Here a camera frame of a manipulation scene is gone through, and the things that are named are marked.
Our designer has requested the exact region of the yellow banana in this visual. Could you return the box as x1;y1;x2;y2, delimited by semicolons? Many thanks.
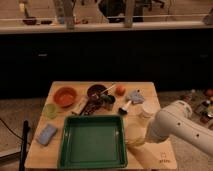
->
126;138;145;147

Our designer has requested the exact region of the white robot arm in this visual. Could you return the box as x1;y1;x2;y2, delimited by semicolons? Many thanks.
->
145;100;213;157

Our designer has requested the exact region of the green plastic tray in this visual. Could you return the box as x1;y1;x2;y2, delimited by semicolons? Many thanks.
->
57;115;128;171

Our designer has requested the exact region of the wooden spoon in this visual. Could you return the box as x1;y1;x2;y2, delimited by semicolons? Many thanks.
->
94;84;115;97

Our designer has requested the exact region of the dark brown bowl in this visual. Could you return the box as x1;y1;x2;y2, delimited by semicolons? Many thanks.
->
87;84;107;98

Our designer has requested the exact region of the orange fruit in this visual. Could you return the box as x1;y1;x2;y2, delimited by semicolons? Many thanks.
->
115;85;126;96

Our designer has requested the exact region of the dark green mug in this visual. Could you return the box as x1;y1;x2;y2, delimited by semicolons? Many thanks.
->
101;95;116;111

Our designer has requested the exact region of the brown patterned board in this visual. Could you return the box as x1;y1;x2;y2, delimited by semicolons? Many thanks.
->
81;101;102;115

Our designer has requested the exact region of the orange bowl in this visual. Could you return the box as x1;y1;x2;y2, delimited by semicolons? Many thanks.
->
53;87;77;108

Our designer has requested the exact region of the white plastic cup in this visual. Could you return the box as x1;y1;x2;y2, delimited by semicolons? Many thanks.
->
138;105;155;127

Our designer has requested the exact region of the small green cup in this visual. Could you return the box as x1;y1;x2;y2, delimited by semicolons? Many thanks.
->
43;104;57;119

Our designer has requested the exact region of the blue sponge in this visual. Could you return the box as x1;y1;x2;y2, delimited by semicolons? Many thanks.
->
37;124;57;146

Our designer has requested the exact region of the black stand pole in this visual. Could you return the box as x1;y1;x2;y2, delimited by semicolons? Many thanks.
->
19;120;30;171

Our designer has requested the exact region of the black brush with white handle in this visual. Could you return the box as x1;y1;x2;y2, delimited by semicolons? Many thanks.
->
118;100;132;115

